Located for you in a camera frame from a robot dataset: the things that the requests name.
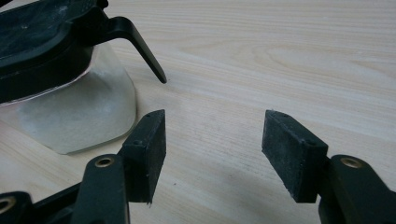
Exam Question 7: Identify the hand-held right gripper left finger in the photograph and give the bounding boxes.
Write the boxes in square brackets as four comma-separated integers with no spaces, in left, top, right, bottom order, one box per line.
[70,108,167,224]

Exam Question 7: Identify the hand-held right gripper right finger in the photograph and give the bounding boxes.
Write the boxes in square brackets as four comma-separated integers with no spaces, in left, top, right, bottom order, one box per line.
[262,109,396,224]

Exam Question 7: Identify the clear container with black lid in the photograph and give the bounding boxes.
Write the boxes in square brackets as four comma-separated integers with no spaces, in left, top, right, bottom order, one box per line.
[0,0,168,156]

